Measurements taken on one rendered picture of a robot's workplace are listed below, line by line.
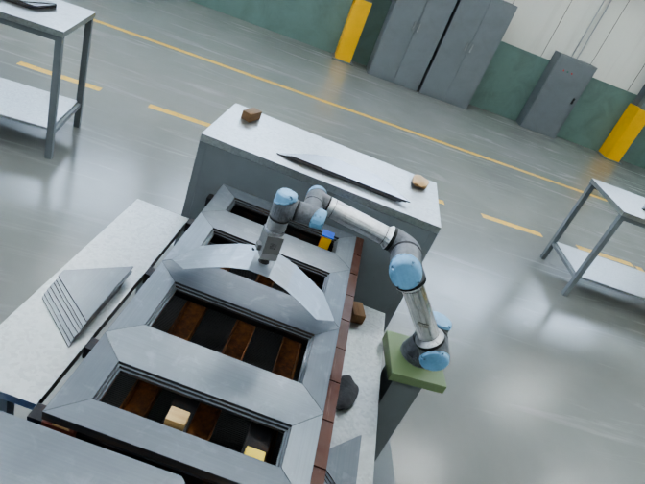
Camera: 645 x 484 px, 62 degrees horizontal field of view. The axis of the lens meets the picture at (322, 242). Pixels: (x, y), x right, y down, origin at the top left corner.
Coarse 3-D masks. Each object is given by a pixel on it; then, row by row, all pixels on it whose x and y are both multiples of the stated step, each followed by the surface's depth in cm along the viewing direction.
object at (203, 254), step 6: (204, 246) 212; (210, 246) 211; (216, 246) 210; (198, 252) 208; (204, 252) 207; (210, 252) 206; (192, 258) 204; (198, 258) 203; (204, 258) 202; (192, 264) 199; (198, 264) 199; (204, 264) 198
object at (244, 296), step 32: (288, 224) 269; (288, 256) 241; (192, 288) 201; (224, 288) 207; (256, 288) 214; (256, 320) 202; (288, 320) 205; (320, 320) 211; (160, 384) 162; (256, 416) 164; (128, 448) 142; (224, 480) 143
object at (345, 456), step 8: (352, 440) 184; (360, 440) 185; (336, 448) 178; (344, 448) 179; (352, 448) 181; (328, 456) 175; (336, 456) 176; (344, 456) 177; (352, 456) 178; (328, 464) 172; (336, 464) 173; (344, 464) 174; (352, 464) 176; (328, 472) 170; (336, 472) 171; (344, 472) 172; (352, 472) 173; (328, 480) 168; (336, 480) 168; (344, 480) 169; (352, 480) 170
